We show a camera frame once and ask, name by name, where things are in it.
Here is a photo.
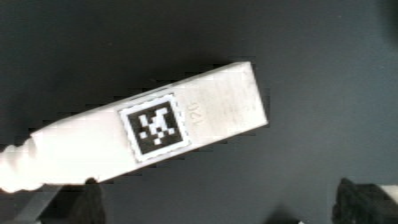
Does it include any white desk leg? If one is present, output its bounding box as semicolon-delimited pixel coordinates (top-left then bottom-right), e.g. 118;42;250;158
0;62;268;193

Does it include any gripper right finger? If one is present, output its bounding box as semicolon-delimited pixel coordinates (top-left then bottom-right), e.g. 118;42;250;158
335;178;398;224

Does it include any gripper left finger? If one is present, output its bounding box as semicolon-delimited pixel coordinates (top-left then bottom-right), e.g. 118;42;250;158
12;177;108;224

